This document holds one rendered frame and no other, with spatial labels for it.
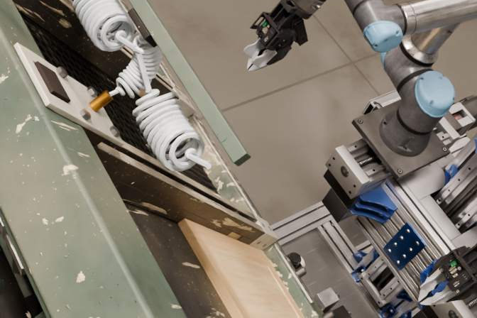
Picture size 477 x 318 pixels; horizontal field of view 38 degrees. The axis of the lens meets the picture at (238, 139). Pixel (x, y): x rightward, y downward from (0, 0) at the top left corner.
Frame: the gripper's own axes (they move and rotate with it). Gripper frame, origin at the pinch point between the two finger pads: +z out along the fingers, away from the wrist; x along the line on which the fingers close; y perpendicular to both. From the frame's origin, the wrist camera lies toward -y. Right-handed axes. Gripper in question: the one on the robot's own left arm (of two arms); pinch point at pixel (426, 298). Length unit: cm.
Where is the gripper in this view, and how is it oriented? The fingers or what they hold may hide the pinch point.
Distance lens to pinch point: 150.2
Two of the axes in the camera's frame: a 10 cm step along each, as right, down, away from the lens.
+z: -6.0, 6.4, 4.7
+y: -6.1, 0.0, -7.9
